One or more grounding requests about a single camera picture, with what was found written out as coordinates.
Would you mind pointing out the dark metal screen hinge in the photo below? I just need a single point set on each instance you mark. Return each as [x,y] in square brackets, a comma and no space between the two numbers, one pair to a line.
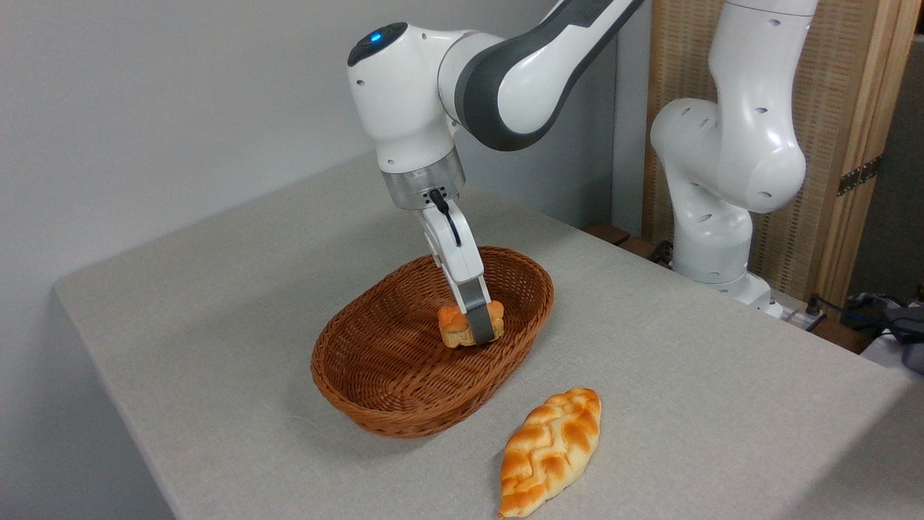
[859,175]

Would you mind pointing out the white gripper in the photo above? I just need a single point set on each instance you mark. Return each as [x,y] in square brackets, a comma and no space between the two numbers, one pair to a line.
[451,249]

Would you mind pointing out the small round bread roll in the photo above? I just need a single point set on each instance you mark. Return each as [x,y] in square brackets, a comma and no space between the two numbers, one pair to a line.
[452,328]

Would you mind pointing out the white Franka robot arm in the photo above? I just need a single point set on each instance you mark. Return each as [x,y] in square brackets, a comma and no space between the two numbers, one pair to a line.
[520,79]

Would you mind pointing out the dark grey bag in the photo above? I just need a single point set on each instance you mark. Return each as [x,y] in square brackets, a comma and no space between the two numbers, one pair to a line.
[911,339]

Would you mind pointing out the long braided bread loaf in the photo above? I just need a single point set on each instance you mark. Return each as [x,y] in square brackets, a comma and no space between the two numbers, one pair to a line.
[550,451]

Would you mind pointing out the brown oval wicker basket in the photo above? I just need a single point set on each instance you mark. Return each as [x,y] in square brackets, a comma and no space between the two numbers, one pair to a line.
[382,361]

